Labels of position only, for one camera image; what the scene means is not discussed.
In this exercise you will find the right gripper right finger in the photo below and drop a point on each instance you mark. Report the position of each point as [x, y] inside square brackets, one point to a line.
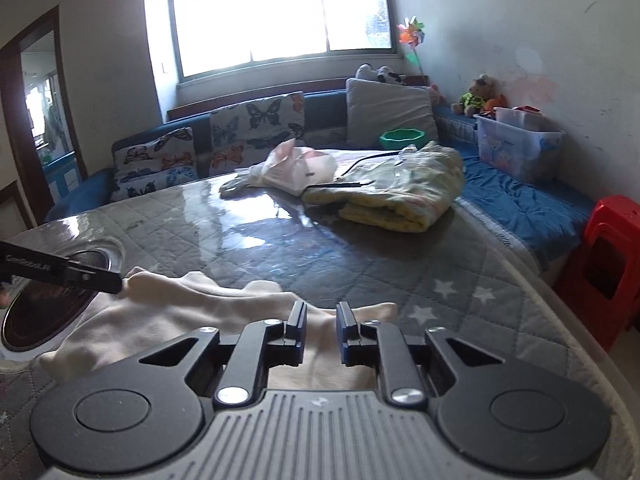
[383, 347]

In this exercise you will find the black white plush toy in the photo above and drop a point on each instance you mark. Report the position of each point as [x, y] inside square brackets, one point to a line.
[383, 74]

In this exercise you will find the green bowl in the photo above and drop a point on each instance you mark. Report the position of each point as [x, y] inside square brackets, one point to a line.
[396, 139]

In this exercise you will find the colourful pinwheel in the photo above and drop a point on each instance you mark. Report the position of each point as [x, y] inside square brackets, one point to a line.
[411, 35]

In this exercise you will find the pink garment in bag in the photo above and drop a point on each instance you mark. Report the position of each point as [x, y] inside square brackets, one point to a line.
[288, 168]

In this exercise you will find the yellow folded garment in bag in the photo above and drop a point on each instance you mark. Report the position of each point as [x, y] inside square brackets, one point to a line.
[405, 192]

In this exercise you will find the blue sofa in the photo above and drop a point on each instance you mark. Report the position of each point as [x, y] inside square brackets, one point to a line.
[325, 129]

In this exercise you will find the butterfly cushion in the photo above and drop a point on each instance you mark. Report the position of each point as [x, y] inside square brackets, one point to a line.
[244, 134]
[165, 162]

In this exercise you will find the clear plastic storage box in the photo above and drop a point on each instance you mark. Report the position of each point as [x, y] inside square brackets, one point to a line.
[527, 155]

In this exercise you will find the blue white small cabinet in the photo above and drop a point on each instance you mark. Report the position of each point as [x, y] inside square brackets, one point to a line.
[62, 175]

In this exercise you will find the black round induction cooktop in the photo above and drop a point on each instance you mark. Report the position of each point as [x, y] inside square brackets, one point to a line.
[39, 311]

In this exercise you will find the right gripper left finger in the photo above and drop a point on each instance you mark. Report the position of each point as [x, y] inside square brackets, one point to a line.
[261, 346]

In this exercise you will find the cream knit garment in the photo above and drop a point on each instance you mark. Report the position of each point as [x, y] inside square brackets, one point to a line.
[152, 309]

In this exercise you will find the teddy bear toy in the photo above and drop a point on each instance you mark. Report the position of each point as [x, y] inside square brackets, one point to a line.
[481, 98]

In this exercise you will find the window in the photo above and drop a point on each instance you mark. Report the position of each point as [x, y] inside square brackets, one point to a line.
[215, 35]

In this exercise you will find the right butterfly cushion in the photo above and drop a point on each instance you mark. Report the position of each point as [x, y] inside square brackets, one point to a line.
[244, 134]

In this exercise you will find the grey quilted star table cover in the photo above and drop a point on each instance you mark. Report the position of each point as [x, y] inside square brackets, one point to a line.
[457, 274]

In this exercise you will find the red plastic stool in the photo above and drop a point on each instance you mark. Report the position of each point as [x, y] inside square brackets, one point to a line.
[600, 281]

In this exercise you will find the left butterfly cushion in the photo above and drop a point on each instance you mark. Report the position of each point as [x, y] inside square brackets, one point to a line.
[165, 162]

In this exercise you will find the blue bed sheet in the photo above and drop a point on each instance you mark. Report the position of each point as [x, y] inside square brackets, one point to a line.
[542, 224]

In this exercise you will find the grey pillow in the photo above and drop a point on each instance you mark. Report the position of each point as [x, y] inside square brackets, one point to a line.
[376, 107]

